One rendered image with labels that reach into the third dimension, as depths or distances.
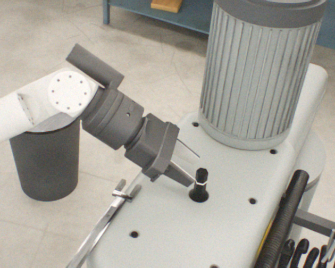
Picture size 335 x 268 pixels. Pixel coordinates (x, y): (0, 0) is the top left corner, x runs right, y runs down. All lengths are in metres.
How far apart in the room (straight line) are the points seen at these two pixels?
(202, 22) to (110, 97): 4.21
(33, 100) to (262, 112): 0.42
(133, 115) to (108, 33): 4.38
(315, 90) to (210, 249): 0.78
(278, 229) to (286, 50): 0.35
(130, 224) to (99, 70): 0.26
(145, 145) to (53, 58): 4.02
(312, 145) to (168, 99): 2.81
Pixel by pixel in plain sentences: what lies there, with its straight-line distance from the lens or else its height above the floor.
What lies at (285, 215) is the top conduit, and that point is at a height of 1.81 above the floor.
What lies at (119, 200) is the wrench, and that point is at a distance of 0.93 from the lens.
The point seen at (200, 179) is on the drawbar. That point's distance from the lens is 0.92.
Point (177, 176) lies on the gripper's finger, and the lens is 0.90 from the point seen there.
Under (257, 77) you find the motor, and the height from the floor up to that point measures 2.06.
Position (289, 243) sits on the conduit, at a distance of 1.40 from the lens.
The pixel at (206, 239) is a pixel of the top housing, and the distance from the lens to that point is 0.90.
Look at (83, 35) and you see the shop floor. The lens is 5.17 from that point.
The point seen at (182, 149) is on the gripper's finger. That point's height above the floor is 1.96.
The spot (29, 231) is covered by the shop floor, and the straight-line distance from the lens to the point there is 3.37.
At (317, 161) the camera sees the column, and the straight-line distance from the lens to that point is 1.60.
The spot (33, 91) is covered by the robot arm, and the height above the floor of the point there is 2.05.
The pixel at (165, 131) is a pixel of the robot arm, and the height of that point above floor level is 2.00.
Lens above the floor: 2.58
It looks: 40 degrees down
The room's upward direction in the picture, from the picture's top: 5 degrees clockwise
